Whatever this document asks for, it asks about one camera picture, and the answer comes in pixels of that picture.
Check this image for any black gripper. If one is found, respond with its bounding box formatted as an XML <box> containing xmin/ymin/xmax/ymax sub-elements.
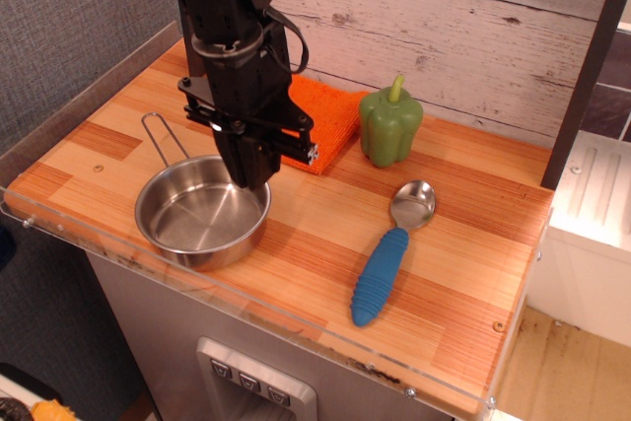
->
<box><xmin>178</xmin><ymin>43</ymin><xmax>317</xmax><ymax>189</ymax></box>

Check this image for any steel pan with handle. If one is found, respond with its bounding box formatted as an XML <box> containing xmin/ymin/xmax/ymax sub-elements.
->
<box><xmin>134</xmin><ymin>112</ymin><xmax>272</xmax><ymax>271</ymax></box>

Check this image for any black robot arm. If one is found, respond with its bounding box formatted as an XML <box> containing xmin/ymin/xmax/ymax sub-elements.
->
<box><xmin>178</xmin><ymin>0</ymin><xmax>317</xmax><ymax>189</ymax></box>

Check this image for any orange cloth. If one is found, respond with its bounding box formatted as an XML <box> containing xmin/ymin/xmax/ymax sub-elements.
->
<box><xmin>281</xmin><ymin>75</ymin><xmax>368</xmax><ymax>175</ymax></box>

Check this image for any green toy bell pepper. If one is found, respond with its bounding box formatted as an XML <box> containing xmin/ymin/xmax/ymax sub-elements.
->
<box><xmin>359</xmin><ymin>75</ymin><xmax>424</xmax><ymax>168</ymax></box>

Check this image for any silver dispenser panel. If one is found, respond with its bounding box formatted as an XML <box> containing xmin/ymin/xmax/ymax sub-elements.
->
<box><xmin>196</xmin><ymin>337</ymin><xmax>318</xmax><ymax>421</ymax></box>

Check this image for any yellow object bottom left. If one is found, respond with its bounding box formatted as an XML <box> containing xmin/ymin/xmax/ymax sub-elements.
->
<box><xmin>31</xmin><ymin>400</ymin><xmax>78</xmax><ymax>421</ymax></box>

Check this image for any blue handled metal spoon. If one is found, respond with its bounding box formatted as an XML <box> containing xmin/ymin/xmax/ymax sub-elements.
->
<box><xmin>350</xmin><ymin>180</ymin><xmax>436</xmax><ymax>327</ymax></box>

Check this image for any dark left post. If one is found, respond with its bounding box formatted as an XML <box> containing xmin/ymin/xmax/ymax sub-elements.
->
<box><xmin>178</xmin><ymin>0</ymin><xmax>205</xmax><ymax>77</ymax></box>

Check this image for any dark post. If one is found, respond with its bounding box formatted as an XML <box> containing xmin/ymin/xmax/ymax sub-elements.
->
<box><xmin>178</xmin><ymin>0</ymin><xmax>205</xmax><ymax>77</ymax></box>
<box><xmin>540</xmin><ymin>0</ymin><xmax>627</xmax><ymax>190</ymax></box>

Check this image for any dark right post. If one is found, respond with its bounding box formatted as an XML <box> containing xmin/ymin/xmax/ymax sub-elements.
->
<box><xmin>540</xmin><ymin>0</ymin><xmax>627</xmax><ymax>190</ymax></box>

